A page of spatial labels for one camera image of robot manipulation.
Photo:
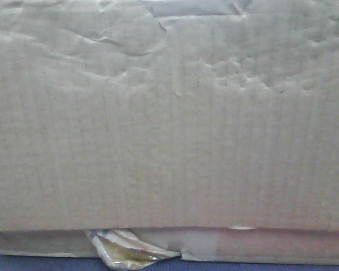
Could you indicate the torn clear packing tape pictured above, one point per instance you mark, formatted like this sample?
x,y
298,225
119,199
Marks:
x,y
122,250

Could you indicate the large brown cardboard box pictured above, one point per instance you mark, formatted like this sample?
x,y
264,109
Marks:
x,y
210,128

